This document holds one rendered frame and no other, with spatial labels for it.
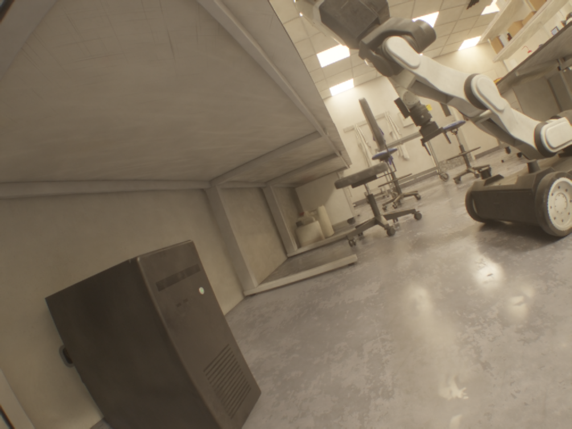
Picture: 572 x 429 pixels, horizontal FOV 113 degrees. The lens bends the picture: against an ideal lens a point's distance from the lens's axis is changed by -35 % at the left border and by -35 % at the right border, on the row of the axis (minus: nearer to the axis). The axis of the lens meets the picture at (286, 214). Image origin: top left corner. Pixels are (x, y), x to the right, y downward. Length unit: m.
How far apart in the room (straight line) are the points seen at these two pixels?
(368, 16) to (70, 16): 0.93
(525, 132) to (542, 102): 2.50
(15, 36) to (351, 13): 0.99
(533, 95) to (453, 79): 2.60
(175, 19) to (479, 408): 0.77
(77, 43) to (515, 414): 0.84
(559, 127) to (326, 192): 2.84
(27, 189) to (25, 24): 0.61
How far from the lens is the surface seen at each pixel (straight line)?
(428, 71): 1.08
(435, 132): 1.32
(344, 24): 1.11
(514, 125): 1.22
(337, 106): 7.18
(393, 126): 6.95
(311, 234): 2.88
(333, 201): 3.55
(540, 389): 0.52
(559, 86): 4.14
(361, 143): 6.83
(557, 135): 1.31
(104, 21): 0.49
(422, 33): 1.19
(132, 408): 0.74
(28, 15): 0.42
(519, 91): 3.58
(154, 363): 0.57
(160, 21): 0.51
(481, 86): 1.13
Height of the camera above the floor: 0.37
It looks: level
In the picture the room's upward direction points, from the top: 21 degrees counter-clockwise
